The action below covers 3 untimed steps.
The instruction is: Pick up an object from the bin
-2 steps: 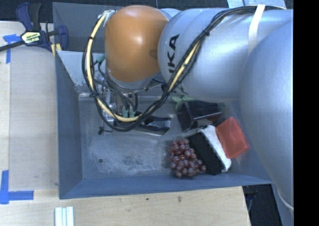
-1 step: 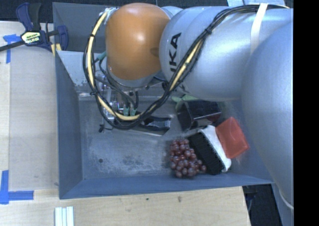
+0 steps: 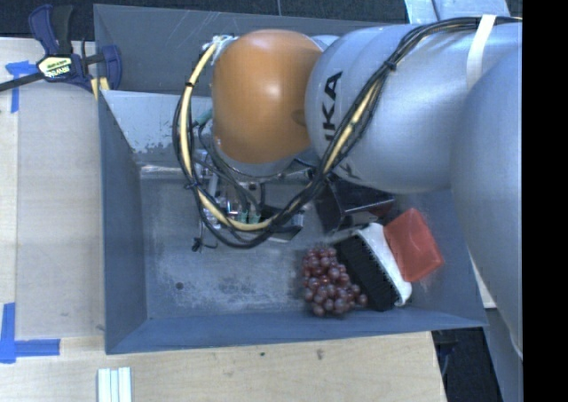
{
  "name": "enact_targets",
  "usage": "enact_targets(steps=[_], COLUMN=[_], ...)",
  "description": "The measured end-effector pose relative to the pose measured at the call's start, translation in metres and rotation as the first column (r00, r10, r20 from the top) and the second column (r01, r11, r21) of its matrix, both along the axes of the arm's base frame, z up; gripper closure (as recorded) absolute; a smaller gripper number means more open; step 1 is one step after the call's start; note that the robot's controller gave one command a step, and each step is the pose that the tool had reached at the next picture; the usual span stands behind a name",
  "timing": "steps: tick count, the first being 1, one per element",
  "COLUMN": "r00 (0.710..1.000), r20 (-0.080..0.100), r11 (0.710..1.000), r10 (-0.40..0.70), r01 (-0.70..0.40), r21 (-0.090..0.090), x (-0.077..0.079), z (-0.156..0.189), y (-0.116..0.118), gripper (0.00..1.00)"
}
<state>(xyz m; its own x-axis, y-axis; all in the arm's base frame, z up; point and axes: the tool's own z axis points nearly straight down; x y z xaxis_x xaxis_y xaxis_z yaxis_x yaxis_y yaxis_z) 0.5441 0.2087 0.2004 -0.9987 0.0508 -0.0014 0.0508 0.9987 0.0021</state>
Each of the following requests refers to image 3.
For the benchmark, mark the grey metal bin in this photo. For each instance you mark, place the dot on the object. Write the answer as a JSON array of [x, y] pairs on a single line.
[[231, 276]]

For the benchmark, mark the red toy grape bunch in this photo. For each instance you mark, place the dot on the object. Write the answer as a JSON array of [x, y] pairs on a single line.
[[329, 281]]

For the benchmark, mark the pale wood flat board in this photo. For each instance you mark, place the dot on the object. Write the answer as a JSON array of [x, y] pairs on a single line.
[[57, 196]]

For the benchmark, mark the white brush with black bristles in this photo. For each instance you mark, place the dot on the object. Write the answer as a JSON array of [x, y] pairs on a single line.
[[377, 267]]

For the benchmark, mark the red-orange sponge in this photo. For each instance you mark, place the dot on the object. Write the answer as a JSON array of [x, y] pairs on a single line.
[[413, 244]]

